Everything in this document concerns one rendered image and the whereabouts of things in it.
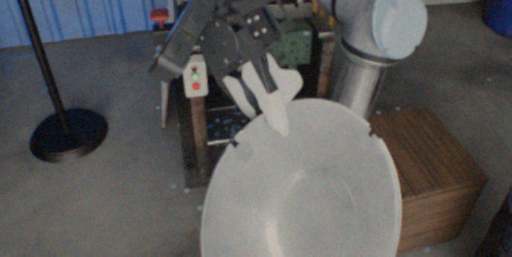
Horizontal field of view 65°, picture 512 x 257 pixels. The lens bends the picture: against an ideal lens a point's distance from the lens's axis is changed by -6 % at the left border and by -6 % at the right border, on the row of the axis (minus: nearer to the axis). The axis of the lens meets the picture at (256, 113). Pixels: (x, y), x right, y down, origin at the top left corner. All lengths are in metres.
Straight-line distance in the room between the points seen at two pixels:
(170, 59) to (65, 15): 2.58
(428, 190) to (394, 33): 0.78
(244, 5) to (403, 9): 0.36
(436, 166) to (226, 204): 1.15
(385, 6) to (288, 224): 0.41
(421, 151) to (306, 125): 1.09
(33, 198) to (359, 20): 1.59
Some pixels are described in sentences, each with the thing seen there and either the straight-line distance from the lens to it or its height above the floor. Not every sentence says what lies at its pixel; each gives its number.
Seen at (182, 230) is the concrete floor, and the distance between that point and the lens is 1.69.
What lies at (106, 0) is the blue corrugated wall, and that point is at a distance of 2.90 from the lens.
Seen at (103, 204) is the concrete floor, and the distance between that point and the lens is 1.85.
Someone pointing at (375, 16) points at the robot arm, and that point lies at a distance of 0.74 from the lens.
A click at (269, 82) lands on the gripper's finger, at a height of 1.11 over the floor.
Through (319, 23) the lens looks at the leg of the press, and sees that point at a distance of 1.60.
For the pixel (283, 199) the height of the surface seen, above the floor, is 1.00.
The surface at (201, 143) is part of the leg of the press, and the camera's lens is 1.67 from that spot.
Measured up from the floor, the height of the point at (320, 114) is 1.04.
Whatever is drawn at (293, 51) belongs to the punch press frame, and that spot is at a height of 0.56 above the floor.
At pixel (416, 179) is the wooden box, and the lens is 1.46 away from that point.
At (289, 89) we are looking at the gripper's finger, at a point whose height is 1.09.
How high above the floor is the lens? 1.36
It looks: 39 degrees down
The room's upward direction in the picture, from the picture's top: straight up
